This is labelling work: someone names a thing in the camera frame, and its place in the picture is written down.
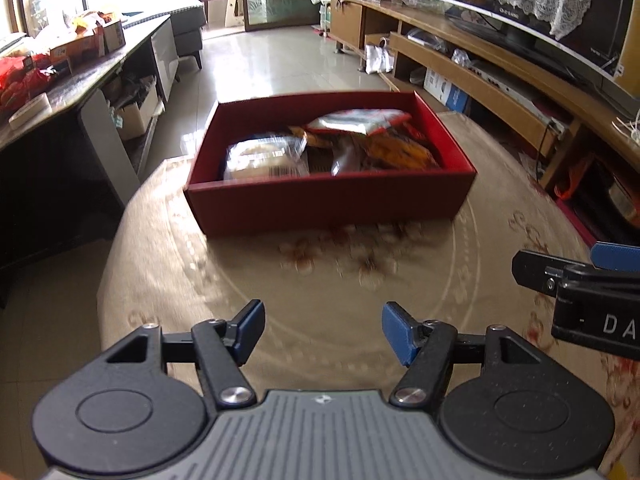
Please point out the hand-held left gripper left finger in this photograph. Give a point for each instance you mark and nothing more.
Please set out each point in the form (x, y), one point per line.
(250, 327)

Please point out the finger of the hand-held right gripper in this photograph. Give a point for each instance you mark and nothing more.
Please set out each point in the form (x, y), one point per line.
(540, 270)
(615, 256)

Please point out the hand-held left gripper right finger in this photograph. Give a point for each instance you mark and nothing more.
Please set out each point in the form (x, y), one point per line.
(397, 332)

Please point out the red cardboard box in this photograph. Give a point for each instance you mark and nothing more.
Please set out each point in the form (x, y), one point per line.
(320, 200)

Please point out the clear round pastry packet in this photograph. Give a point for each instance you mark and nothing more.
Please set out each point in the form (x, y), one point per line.
(260, 157)

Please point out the clear yellow puffed snack packet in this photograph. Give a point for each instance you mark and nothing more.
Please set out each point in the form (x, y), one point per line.
(400, 152)

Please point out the yellow wafer packet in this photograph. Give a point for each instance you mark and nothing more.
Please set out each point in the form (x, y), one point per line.
(312, 139)

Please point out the red snack packet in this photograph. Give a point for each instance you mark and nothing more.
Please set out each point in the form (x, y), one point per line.
(357, 121)

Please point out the orange plastic bag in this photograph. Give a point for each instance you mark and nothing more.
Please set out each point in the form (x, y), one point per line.
(575, 175)

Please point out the white power strip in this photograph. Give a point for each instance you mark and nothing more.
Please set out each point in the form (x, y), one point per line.
(557, 127)

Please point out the white set-top device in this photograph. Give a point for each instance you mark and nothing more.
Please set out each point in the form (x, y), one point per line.
(505, 90)

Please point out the blue box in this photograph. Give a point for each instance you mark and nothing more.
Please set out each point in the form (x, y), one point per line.
(458, 99)

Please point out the curved television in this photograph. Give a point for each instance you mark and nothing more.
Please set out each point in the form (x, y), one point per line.
(600, 55)

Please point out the white appliance box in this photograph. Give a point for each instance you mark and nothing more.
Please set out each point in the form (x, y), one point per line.
(437, 85)

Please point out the dark long side table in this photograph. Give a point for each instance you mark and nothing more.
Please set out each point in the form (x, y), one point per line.
(50, 200)

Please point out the open cardboard box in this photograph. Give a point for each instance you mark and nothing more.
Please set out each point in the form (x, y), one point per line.
(135, 115)

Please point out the grey sofa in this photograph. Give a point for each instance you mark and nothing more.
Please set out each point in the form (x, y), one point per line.
(187, 35)

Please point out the white flat container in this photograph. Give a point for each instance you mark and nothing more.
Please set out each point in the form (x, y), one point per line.
(30, 110)

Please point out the wooden television cabinet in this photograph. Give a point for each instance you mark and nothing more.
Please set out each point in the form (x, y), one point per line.
(345, 25)

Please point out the white plastic rack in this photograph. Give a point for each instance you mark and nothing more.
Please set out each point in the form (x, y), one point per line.
(322, 15)

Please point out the small cardboard box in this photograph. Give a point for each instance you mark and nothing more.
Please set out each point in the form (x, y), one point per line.
(114, 35)

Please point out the light wooden stand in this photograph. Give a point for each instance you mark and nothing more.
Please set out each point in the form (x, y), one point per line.
(235, 5)

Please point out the orange cardboard box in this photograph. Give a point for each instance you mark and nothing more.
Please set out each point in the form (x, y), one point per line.
(75, 45)

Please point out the red plastic bag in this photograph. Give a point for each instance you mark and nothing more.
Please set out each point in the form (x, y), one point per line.
(20, 82)

